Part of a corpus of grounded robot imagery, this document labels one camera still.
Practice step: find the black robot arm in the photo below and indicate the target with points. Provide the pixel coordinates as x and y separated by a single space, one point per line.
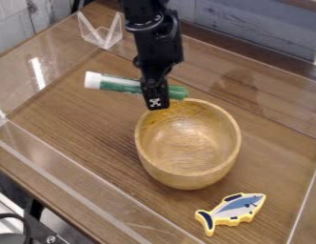
140 11

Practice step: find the green white marker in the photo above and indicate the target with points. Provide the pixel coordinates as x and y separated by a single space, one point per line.
101 81

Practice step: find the yellow blue fish toy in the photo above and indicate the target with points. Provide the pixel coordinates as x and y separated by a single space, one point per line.
236 209

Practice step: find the brown wooden bowl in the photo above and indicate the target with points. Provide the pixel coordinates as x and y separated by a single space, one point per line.
188 144

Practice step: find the clear acrylic tray wall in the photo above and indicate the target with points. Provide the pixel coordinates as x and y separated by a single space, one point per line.
97 207

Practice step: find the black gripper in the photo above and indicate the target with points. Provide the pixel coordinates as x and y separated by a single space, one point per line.
158 43

